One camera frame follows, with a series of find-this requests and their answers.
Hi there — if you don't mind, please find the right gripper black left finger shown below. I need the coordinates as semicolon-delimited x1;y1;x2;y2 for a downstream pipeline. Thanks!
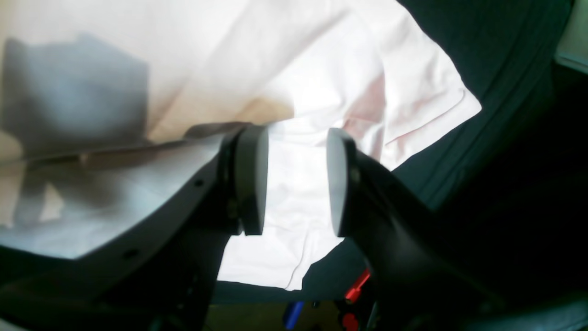
1;125;269;331

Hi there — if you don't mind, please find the red black clamp right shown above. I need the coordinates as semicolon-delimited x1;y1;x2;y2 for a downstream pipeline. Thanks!
342;268;370;331

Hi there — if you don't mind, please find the light pink T-shirt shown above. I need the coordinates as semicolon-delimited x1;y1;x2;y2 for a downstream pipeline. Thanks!
1;0;482;291

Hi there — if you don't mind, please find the black tablecloth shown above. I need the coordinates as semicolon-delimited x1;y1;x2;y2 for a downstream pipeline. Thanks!
211;0;588;304

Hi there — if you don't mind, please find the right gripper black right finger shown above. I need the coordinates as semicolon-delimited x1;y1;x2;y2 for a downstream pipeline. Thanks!
326;128;587;331

